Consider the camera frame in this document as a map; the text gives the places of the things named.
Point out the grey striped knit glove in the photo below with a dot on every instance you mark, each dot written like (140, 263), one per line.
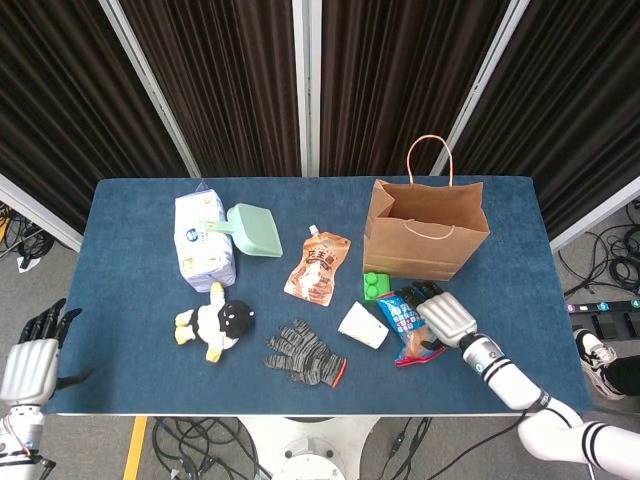
(305, 355)

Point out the orange spout pouch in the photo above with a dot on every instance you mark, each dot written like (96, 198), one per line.
(315, 270)

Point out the yellow floor tape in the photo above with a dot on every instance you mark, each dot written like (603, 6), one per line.
(135, 450)

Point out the white paper scrap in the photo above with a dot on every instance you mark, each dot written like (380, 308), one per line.
(27, 265)

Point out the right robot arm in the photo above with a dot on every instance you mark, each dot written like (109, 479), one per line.
(510, 382)

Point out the black trouser leg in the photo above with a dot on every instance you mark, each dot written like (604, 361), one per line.
(627, 375)

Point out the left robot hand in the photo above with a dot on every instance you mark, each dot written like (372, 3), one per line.
(27, 370)

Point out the white partition post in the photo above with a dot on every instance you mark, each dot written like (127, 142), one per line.
(306, 90)
(600, 216)
(153, 90)
(474, 90)
(40, 215)

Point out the black white penguin plush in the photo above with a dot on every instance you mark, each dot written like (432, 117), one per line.
(220, 320)

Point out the green toy building block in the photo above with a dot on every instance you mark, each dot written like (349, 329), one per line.
(375, 287)

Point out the mint green plastic scoop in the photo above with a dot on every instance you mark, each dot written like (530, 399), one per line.
(255, 230)

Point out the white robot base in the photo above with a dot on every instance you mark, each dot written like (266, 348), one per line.
(310, 450)

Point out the dark pleated partition panel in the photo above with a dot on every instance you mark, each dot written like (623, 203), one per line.
(225, 75)
(60, 100)
(400, 65)
(575, 100)

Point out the brown paper bag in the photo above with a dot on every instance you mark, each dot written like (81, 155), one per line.
(425, 250)

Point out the pale purple tissue pack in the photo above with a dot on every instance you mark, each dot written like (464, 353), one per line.
(200, 250)

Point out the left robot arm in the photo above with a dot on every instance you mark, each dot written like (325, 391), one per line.
(20, 435)

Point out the white paper cup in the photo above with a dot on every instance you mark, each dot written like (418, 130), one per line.
(362, 325)

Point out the white table frame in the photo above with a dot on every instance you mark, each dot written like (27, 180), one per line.
(200, 415)

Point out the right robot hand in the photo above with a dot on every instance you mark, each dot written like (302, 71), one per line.
(445, 317)

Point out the blue snack bag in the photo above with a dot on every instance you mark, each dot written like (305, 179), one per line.
(400, 320)

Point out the white sneaker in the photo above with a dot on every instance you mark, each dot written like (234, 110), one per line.
(595, 355)

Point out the blue table mat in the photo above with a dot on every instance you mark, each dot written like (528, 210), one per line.
(150, 390)

